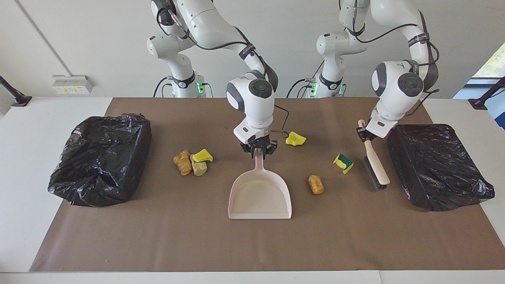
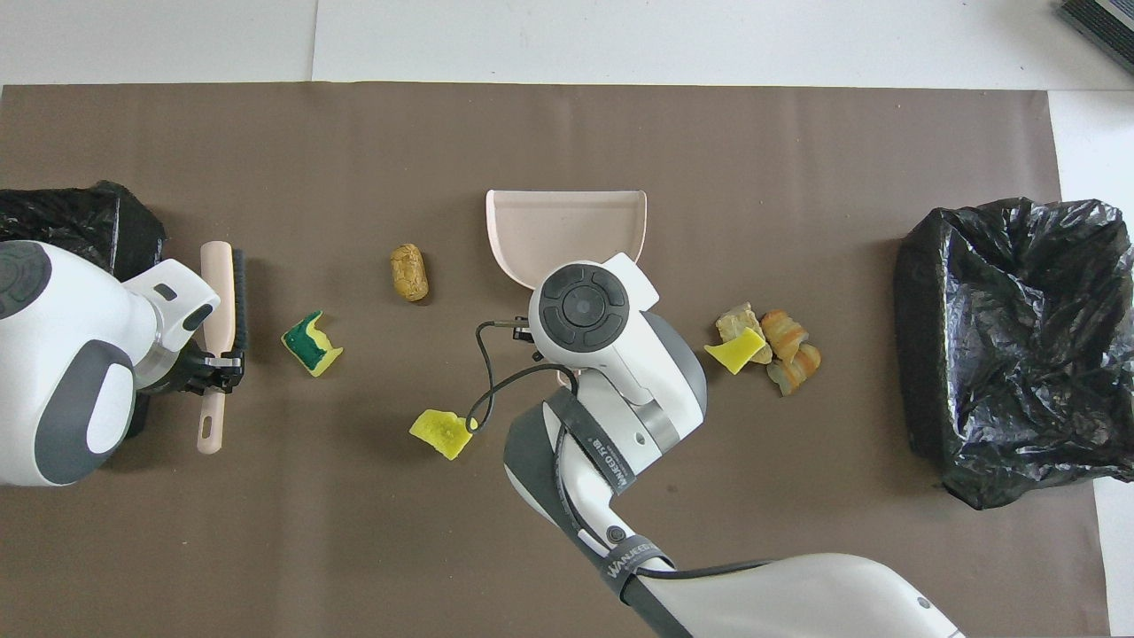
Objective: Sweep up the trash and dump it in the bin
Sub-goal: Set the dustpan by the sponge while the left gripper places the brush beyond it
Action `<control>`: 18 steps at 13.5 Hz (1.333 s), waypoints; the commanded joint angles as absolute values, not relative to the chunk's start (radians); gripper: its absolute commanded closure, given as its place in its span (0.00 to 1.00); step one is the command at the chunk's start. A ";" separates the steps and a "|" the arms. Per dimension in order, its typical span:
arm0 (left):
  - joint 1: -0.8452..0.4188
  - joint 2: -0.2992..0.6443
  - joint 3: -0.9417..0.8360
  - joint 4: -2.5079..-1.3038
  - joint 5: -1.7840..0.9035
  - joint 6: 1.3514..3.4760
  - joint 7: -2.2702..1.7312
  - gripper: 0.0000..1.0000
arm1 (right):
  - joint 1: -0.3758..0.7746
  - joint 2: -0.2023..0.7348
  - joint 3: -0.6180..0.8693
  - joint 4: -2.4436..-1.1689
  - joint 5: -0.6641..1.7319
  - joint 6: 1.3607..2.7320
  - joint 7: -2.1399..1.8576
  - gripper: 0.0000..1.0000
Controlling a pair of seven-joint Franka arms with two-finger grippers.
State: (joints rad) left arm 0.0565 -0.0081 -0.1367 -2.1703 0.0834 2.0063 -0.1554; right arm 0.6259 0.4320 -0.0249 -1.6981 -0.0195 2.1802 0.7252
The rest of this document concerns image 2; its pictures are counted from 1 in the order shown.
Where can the pale pink plastic dustpan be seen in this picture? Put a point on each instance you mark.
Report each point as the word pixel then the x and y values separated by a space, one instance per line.
pixel 567 230

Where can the orange toy croissant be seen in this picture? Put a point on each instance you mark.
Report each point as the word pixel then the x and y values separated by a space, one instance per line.
pixel 796 370
pixel 784 332

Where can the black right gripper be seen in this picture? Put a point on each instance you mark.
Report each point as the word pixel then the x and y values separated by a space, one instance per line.
pixel 523 332

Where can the bin with tight black bag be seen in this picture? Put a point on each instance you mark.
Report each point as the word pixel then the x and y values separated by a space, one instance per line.
pixel 80 221

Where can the yellow green scouring sponge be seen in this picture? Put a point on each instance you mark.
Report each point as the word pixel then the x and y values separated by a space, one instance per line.
pixel 310 346

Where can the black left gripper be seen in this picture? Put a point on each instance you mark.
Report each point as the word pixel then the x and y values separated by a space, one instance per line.
pixel 173 377

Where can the dark grey ribbed object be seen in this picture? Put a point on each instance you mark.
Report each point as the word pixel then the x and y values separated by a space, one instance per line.
pixel 1103 27

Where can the bin with loose black bag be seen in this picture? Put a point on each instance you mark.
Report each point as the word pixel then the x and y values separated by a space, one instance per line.
pixel 1019 354

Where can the pale toy bread piece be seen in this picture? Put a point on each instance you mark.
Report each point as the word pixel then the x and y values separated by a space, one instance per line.
pixel 737 321

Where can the brown toy bread roll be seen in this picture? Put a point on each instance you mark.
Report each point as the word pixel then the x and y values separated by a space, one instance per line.
pixel 409 273

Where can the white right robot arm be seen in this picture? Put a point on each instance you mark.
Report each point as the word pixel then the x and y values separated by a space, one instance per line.
pixel 638 354

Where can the yellow sponge piece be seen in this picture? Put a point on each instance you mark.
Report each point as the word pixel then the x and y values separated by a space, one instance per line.
pixel 735 352
pixel 441 432

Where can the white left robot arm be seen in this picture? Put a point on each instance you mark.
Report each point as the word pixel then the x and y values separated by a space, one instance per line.
pixel 62 354

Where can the brown paper table mat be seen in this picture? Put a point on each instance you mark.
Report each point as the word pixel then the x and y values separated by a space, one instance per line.
pixel 620 133

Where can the beige hand brush black bristles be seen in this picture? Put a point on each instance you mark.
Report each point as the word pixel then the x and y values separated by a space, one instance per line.
pixel 217 283

